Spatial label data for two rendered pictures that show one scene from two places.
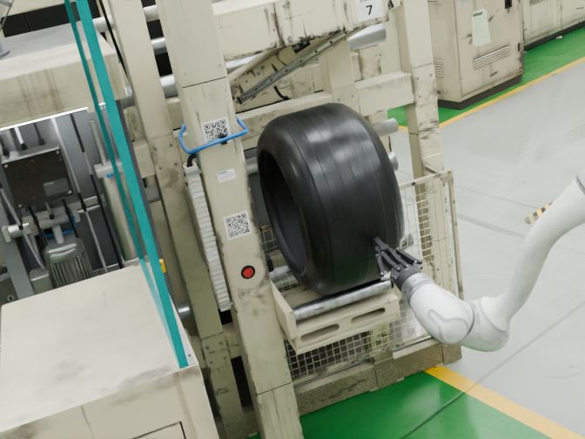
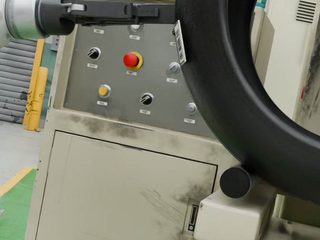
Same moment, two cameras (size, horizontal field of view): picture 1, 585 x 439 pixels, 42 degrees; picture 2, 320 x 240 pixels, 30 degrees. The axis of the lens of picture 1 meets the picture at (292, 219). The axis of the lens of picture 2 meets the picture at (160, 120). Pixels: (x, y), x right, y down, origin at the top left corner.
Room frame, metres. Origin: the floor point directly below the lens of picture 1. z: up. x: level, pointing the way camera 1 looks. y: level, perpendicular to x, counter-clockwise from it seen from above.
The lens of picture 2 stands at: (2.42, -1.07, 1.01)
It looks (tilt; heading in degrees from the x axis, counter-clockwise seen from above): 3 degrees down; 120
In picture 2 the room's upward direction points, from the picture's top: 11 degrees clockwise
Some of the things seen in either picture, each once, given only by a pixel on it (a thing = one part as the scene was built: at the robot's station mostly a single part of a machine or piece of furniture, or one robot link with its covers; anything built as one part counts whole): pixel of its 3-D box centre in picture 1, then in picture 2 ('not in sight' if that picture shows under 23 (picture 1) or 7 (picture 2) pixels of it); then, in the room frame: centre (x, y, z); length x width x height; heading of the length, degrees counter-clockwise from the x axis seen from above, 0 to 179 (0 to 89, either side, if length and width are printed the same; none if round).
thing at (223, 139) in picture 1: (212, 131); not in sight; (2.11, 0.18, 1.50); 0.19 x 0.19 x 0.06; 15
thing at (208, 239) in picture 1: (209, 238); not in sight; (2.06, 0.25, 1.19); 0.05 x 0.04 x 0.48; 15
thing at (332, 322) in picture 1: (342, 316); (242, 209); (2.06, -0.10, 0.84); 0.36 x 0.09 x 0.06; 105
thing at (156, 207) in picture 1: (177, 287); not in sight; (2.89, 0.54, 0.61); 0.33 x 0.06 x 0.86; 15
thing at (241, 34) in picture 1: (287, 16); not in sight; (2.52, -0.11, 1.71); 0.61 x 0.25 x 0.15; 105
